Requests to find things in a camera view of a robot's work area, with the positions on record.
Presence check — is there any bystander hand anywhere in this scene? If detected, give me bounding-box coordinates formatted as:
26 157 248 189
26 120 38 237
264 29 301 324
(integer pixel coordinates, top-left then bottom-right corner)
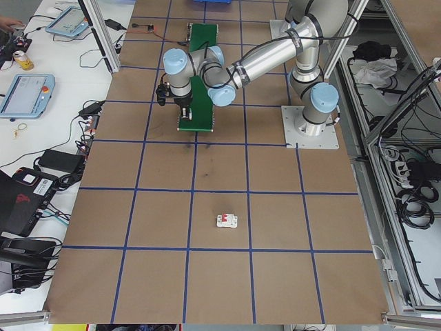
0 15 25 32

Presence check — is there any green belt conveyor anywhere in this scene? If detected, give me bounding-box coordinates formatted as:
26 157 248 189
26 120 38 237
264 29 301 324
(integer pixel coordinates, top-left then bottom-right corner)
176 23 221 134

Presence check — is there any power strip with plugs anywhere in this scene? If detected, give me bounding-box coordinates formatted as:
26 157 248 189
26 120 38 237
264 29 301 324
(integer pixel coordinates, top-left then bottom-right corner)
75 115 101 157

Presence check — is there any white red circuit breaker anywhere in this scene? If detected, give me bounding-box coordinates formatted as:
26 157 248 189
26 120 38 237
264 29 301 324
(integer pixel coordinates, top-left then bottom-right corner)
216 212 240 230

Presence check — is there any large black power brick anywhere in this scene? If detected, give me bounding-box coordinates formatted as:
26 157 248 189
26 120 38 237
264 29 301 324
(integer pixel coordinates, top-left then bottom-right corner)
37 148 85 172

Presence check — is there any light blue teach pendant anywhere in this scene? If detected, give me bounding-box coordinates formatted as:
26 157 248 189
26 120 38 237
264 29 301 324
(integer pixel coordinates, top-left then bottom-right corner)
0 73 56 121
44 6 91 39

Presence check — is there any yellow drink can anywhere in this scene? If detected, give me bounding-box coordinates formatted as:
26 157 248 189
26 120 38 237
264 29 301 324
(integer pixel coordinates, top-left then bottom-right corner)
12 50 34 71

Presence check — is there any black electronics board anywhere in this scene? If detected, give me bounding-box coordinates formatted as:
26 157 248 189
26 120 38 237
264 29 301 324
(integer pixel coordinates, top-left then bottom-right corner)
9 35 34 50

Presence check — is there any black red equipment case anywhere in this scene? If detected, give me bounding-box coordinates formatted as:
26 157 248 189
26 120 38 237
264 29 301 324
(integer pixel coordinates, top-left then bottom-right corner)
0 167 60 237

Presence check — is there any white cloth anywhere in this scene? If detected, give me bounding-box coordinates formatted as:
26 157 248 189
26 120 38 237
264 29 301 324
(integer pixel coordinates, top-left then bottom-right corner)
354 57 400 91

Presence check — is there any black cloth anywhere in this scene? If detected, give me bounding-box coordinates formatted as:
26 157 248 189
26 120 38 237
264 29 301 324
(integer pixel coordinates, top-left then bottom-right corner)
353 40 393 60

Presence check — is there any black docking device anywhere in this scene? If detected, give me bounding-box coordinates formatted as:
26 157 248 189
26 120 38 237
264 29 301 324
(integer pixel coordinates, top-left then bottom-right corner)
0 239 63 294

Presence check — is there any white power strip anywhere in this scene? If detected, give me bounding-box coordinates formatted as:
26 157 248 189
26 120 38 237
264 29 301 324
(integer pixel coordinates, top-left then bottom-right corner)
392 160 414 189

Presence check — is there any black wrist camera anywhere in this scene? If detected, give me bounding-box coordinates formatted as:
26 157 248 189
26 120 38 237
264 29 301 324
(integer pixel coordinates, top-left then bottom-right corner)
154 82 174 106

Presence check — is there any red black conveyor wire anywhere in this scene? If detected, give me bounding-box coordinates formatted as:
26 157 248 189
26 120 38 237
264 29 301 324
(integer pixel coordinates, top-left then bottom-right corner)
126 29 189 46

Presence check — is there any aluminium frame post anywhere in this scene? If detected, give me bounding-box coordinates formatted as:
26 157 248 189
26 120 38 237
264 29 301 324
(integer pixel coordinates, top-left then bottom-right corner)
77 0 121 74

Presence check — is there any white square base plate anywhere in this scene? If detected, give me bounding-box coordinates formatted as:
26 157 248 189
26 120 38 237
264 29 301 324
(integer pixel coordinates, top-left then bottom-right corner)
280 105 340 151
269 19 298 39

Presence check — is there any V-shaped metal frame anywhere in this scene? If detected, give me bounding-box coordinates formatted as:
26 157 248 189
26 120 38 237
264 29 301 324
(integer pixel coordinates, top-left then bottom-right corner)
336 0 441 317

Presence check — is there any black cable coil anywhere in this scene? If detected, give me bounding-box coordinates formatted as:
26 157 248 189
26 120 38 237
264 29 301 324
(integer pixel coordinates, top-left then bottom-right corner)
396 192 435 230

